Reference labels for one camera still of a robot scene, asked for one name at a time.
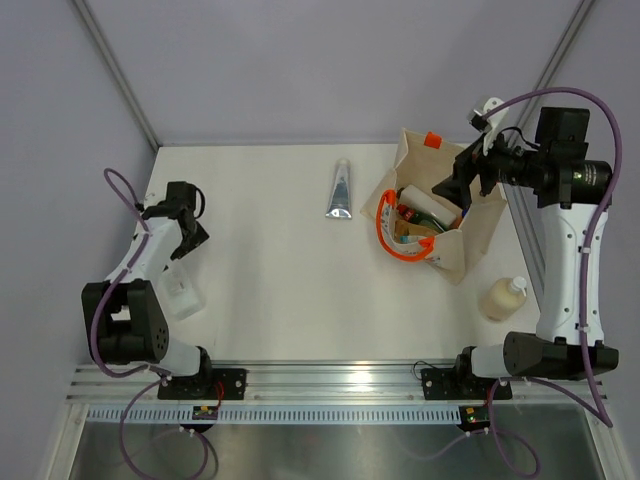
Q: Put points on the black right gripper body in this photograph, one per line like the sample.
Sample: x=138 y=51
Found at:
x=501 y=164

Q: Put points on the green dish soap bottle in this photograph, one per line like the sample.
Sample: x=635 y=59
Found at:
x=419 y=218

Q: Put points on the white bottle black cap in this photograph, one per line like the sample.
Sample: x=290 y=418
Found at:
x=415 y=198

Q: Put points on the white box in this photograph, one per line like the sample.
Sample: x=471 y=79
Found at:
x=180 y=295

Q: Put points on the pink shampoo bottle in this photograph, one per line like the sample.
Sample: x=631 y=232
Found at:
x=408 y=233

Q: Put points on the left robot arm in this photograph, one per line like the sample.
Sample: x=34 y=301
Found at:
x=127 y=330

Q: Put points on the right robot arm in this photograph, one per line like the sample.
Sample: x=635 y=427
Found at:
x=568 y=343

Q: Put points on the silver tube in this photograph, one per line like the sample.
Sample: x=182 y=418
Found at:
x=339 y=204

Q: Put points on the cream pump bottle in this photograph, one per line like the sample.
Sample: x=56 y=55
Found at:
x=505 y=297

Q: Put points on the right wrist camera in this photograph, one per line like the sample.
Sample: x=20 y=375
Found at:
x=487 y=117

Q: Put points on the canvas bag orange handles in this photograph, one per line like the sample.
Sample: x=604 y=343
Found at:
x=424 y=160

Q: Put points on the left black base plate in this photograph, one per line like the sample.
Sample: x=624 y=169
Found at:
x=230 y=383

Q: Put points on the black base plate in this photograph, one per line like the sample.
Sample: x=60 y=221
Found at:
x=230 y=383
x=445 y=384

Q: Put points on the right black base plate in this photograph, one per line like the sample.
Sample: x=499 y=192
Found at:
x=445 y=384

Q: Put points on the aluminium rail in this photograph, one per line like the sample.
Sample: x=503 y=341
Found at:
x=286 y=383

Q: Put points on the white slotted cable duct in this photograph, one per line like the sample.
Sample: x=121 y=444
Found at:
x=235 y=414

